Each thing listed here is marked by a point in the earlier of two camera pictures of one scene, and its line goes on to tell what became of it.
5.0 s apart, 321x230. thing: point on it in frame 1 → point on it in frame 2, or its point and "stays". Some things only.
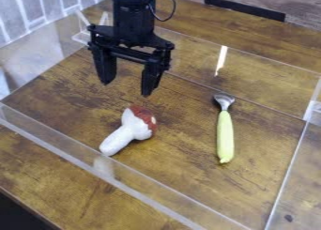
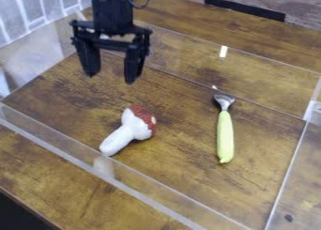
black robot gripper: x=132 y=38 → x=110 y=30
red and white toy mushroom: x=138 y=124 stays
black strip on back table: x=247 y=8 stays
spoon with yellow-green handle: x=225 y=128 stays
